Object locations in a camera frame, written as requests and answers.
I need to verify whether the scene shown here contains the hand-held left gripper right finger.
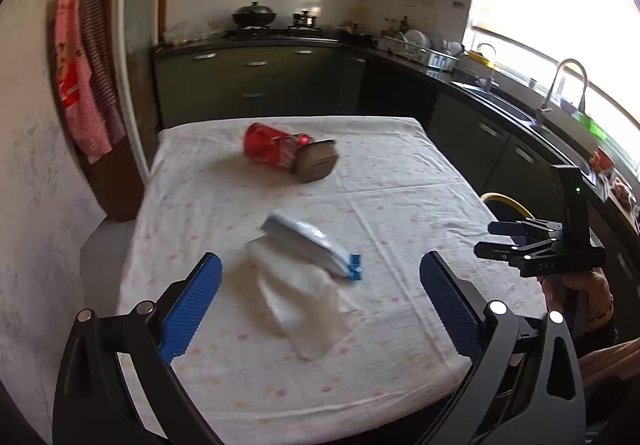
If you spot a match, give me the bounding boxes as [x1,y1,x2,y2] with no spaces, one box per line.
[415,251,587,445]

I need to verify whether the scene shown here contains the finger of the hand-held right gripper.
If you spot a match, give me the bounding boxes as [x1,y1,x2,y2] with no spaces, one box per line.
[474,237,566,279]
[487,219,566,240]

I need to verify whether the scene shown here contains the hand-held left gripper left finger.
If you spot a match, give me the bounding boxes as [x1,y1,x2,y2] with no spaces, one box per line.
[52,252,226,445]

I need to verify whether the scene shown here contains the white paper tissue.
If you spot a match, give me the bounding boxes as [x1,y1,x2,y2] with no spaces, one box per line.
[246,237,362,361]

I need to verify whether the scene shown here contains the white and blue packet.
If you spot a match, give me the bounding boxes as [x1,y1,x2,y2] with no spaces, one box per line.
[261,211,363,282]

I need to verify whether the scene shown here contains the person's right forearm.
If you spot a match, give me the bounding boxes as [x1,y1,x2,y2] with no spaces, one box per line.
[575,315,640,393]

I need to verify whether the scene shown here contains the person's right hand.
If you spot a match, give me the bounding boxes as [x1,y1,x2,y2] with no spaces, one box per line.
[538,269,615,334]

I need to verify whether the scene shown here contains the green sink base cabinets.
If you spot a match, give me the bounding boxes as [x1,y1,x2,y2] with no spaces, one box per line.
[345,50,640,306]

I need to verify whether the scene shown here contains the white dotted table cloth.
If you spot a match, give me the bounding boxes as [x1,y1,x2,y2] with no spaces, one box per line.
[117,116,548,445]

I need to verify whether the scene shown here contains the tall chrome faucet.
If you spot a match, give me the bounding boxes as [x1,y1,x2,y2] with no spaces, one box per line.
[537,58,591,126]

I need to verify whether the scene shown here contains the small chrome faucet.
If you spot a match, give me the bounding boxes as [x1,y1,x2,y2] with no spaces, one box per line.
[475,43,501,90]

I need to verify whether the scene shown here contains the red crumpled wrapper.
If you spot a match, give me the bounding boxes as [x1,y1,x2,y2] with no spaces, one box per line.
[243,122,313,170]

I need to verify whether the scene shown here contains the brown square box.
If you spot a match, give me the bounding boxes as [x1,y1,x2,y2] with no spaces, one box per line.
[292,140,340,184]

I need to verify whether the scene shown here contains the dish rack with dishes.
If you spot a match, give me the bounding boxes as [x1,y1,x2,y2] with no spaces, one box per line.
[382,27,463,73]

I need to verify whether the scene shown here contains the kitchen window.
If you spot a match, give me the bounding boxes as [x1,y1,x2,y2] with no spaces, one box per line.
[462,0,640,176]

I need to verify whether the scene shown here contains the green stove base cabinets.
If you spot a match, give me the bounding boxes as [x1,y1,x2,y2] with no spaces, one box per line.
[152,42,366,128]

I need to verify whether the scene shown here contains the wooden framed door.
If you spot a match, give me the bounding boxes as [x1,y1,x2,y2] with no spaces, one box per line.
[87,0,168,223]

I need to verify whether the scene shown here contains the pink printed apron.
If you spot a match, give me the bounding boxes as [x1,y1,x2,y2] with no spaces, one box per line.
[52,0,114,164]

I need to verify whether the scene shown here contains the clear plastic bags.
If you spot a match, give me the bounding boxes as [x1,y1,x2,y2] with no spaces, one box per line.
[165,20,226,46]

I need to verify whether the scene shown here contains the red checked apron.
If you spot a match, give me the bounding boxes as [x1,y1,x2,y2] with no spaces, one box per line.
[75,0,127,146]

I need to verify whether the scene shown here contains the gas stove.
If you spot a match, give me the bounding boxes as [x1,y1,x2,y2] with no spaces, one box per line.
[227,24,326,40]

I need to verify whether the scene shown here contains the black wok with lid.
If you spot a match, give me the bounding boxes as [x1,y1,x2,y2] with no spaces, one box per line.
[232,1,278,28]

